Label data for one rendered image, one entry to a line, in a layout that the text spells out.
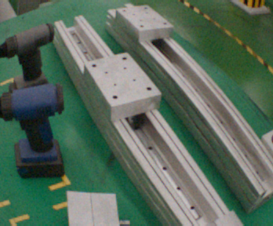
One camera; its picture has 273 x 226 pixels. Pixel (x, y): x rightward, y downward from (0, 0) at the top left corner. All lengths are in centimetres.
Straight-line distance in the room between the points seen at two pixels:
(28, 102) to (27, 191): 22
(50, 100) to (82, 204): 19
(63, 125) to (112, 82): 17
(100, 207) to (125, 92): 28
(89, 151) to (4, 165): 23
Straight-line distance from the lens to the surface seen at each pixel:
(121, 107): 80
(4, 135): 92
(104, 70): 88
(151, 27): 106
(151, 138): 85
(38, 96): 68
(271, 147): 91
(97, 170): 84
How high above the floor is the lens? 143
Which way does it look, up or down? 42 degrees down
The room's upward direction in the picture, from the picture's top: 8 degrees clockwise
